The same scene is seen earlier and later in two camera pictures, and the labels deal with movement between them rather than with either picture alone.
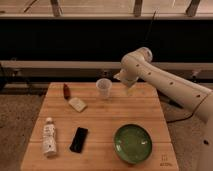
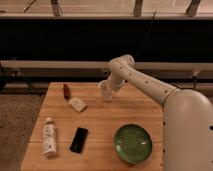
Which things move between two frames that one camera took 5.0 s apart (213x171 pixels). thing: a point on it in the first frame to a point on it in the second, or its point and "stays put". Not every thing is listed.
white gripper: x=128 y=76 to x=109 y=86
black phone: x=79 y=139 stays put
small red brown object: x=66 y=91 stays put
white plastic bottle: x=49 y=137 stays put
